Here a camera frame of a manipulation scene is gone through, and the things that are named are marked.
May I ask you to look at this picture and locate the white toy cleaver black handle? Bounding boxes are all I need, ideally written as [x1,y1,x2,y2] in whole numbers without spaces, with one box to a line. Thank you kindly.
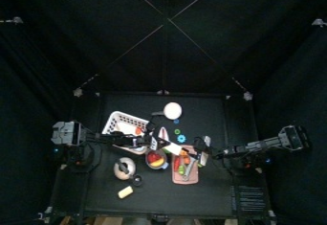
[161,141,186,156]

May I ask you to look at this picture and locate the white plastic basket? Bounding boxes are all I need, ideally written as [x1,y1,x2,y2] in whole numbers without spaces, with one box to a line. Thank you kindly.
[102,110,151,155]

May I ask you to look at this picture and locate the silver tongs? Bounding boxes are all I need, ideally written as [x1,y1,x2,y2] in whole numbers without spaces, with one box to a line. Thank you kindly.
[182,156,198,182]

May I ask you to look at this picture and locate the orange toy carrot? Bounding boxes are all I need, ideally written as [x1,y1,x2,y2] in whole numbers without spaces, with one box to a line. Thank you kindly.
[179,149,193,166]

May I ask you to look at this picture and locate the white red oval toy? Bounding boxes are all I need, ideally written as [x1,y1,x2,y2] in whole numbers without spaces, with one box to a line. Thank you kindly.
[158,125,170,143]

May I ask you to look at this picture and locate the red toy pepper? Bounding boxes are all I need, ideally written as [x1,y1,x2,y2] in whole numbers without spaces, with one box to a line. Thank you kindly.
[173,155,182,171]

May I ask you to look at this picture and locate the red toy tomato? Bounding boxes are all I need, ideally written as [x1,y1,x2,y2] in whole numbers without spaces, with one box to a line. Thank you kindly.
[147,152,163,163]

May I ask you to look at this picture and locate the grey bowl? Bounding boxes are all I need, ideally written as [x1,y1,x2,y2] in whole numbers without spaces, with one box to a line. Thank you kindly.
[145,149,169,170]

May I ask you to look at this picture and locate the pink cutting board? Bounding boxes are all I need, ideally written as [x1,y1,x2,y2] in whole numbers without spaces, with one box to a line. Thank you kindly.
[171,145,201,186]

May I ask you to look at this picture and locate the yellow toy banana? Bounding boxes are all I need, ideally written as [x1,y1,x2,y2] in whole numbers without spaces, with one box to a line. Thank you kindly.
[150,159,166,169]

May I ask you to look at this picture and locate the small black cup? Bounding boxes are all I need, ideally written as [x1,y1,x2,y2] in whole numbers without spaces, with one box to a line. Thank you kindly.
[131,174,145,187]

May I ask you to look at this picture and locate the yellow toy cheese block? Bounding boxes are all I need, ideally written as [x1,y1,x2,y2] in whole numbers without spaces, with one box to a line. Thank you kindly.
[117,185,135,200]

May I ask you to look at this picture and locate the white text label sticker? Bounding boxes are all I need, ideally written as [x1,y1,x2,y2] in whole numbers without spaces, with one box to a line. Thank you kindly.
[237,185,266,215]

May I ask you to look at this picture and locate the white round pan black handle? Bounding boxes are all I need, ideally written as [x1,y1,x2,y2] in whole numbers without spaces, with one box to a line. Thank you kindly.
[151,101,185,121]

